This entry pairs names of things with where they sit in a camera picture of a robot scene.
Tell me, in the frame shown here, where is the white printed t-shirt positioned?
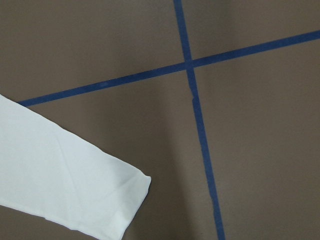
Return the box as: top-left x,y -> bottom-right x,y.
0,96 -> 151,240

